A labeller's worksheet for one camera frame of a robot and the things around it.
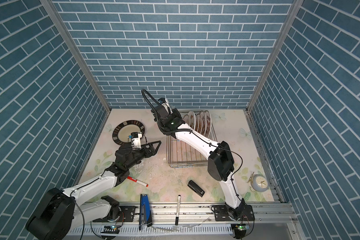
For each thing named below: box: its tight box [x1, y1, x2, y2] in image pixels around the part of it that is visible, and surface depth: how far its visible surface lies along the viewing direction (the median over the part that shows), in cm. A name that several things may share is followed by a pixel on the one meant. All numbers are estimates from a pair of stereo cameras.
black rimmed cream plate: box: [112, 120, 145, 145], surface depth 110 cm
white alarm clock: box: [247, 171, 269, 193], surface depth 82 cm
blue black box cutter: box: [139, 194, 153, 231], surface depth 74 cm
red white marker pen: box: [126, 176, 149, 187], surface depth 86 cm
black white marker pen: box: [175, 195, 181, 226], surface depth 77 cm
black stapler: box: [187, 180, 206, 198], surface depth 81 cm
